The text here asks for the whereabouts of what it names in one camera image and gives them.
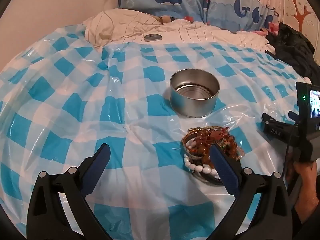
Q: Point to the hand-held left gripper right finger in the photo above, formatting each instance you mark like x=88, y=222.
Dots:
x=223, y=167

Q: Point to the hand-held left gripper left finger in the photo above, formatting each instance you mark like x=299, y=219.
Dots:
x=98, y=165

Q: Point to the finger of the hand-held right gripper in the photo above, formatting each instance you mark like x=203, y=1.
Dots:
x=293, y=116
x=267, y=121

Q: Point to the thin gold bangle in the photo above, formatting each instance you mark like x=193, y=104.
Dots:
x=186, y=140

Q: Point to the round metal tin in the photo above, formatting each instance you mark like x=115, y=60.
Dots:
x=190, y=105

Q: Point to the person's right forearm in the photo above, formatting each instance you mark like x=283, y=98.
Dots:
x=308, y=212

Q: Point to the person's right hand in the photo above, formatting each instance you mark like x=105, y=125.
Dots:
x=305, y=180

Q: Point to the black garment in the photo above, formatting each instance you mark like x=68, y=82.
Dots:
x=292, y=47

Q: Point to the blue white checkered plastic sheet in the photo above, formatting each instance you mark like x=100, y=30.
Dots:
x=75, y=105

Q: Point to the pink cloth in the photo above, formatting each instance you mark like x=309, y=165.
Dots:
x=272, y=28

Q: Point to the round metal tin lid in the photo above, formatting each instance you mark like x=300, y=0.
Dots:
x=153, y=38

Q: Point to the white quilt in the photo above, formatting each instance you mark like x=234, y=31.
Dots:
x=120, y=25

